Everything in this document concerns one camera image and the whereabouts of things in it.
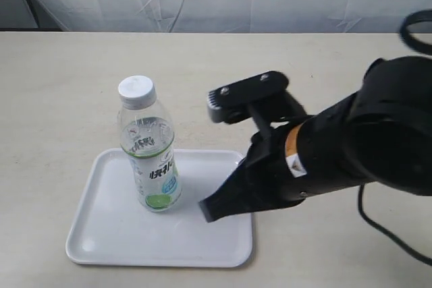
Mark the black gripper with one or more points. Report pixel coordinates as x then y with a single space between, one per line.
263 183

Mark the clear plastic drink bottle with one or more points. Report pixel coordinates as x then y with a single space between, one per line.
146 135

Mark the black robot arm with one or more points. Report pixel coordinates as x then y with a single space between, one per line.
380 133

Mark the white rectangular plastic tray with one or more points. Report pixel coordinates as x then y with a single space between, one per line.
112 228

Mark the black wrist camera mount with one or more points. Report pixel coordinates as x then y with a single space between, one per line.
264 96

